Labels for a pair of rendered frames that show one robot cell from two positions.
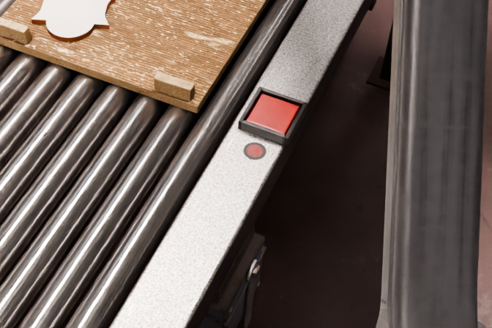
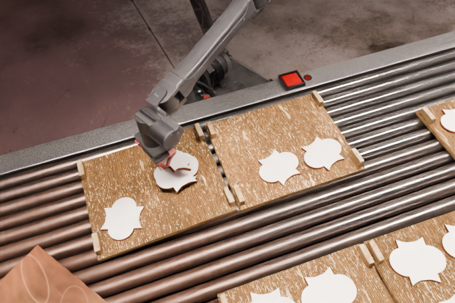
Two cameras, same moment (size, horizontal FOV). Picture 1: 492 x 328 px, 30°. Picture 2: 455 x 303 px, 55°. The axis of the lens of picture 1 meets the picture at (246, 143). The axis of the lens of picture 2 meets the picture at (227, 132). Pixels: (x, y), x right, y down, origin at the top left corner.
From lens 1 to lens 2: 193 cm
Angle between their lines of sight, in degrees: 70
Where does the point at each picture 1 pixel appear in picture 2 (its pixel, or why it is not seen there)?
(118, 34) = (315, 134)
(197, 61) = (297, 106)
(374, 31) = not seen: outside the picture
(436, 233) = not seen: outside the picture
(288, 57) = (262, 95)
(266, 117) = (295, 79)
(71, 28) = (332, 143)
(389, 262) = not seen: outside the picture
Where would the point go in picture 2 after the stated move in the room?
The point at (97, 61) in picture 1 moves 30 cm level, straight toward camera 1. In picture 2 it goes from (332, 128) to (372, 77)
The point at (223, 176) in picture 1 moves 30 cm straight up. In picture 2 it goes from (324, 76) to (336, 8)
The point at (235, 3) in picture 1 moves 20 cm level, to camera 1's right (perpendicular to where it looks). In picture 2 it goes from (259, 118) to (223, 87)
